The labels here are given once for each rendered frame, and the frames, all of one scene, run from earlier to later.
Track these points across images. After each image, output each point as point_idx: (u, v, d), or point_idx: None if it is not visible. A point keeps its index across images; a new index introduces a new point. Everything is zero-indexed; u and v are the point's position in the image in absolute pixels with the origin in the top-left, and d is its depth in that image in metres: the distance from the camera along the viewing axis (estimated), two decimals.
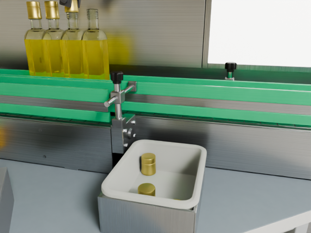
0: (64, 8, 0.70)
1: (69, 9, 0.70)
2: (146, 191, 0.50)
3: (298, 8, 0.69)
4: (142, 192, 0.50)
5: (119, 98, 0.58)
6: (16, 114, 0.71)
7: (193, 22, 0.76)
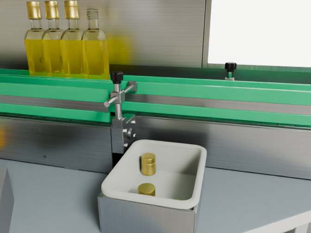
0: (65, 15, 0.71)
1: (70, 16, 0.70)
2: (146, 191, 0.50)
3: (298, 8, 0.69)
4: (142, 192, 0.50)
5: (119, 98, 0.58)
6: (16, 114, 0.71)
7: (193, 22, 0.76)
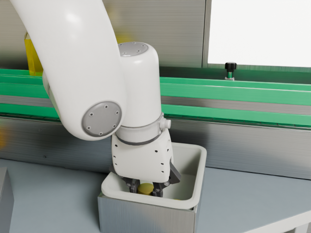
0: None
1: None
2: (146, 191, 0.50)
3: (298, 8, 0.69)
4: (141, 192, 0.50)
5: None
6: (16, 114, 0.71)
7: (193, 22, 0.76)
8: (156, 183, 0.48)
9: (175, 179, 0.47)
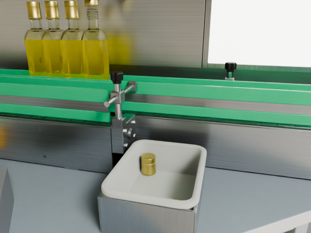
0: (65, 15, 0.71)
1: (70, 16, 0.70)
2: None
3: (298, 8, 0.69)
4: None
5: (119, 98, 0.58)
6: (16, 114, 0.71)
7: (193, 22, 0.76)
8: None
9: None
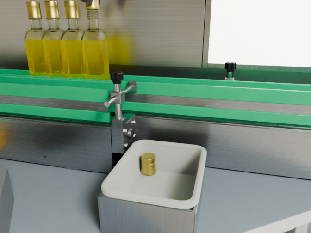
0: (65, 15, 0.71)
1: (70, 16, 0.70)
2: None
3: (298, 8, 0.69)
4: None
5: (119, 98, 0.58)
6: (16, 114, 0.71)
7: (193, 22, 0.76)
8: None
9: None
